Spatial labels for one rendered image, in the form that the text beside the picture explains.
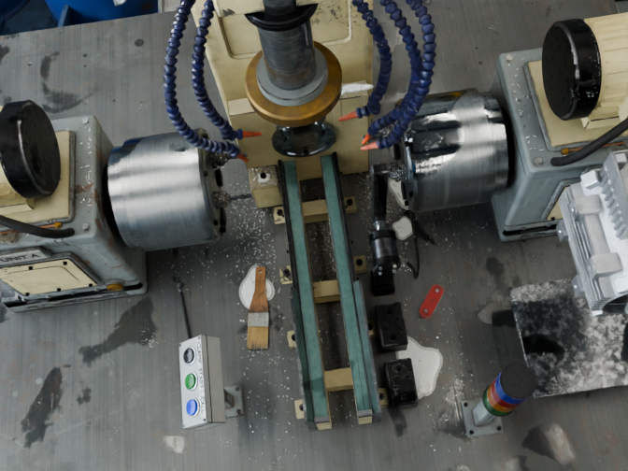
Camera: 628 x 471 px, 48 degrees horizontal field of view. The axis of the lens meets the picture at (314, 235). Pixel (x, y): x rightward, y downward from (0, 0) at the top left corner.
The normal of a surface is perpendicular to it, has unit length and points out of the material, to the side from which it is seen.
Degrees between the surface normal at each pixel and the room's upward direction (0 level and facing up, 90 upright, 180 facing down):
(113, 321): 0
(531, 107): 0
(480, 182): 66
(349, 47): 90
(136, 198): 32
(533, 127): 0
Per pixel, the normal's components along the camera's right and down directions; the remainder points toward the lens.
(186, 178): -0.03, -0.04
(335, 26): 0.12, 0.91
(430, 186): 0.07, 0.63
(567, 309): -0.07, -0.38
